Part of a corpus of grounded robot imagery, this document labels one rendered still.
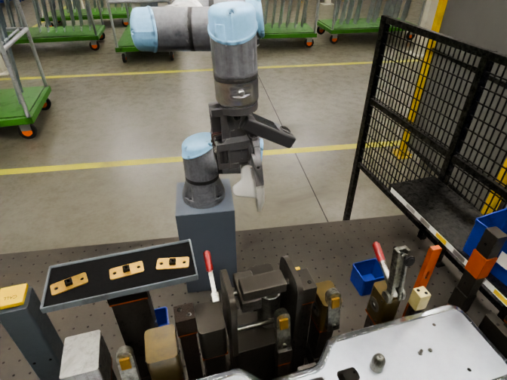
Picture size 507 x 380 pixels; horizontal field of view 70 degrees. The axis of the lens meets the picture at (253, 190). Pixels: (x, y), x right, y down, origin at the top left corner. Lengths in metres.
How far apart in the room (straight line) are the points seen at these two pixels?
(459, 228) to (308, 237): 0.64
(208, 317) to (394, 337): 0.50
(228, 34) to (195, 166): 0.66
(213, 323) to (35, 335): 0.46
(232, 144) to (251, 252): 1.04
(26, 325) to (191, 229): 0.54
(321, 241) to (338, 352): 0.78
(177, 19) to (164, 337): 0.70
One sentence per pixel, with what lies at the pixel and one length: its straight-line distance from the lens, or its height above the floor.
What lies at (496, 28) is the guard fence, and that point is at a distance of 3.08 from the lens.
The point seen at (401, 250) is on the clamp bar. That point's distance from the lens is 1.01.
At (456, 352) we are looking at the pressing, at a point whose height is 1.00.
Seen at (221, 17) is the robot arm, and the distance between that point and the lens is 0.59.
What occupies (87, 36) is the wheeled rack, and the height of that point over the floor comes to 0.27.
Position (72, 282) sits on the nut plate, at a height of 1.17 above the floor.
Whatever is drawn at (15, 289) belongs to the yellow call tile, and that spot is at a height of 1.16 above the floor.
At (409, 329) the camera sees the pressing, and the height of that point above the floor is 1.00.
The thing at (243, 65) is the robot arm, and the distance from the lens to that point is 0.60.
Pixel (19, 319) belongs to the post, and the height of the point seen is 1.11.
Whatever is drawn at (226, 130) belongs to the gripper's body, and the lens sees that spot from 0.66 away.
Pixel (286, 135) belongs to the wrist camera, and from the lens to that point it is 0.69.
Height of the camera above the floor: 1.88
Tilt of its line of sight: 36 degrees down
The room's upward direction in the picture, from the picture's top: straight up
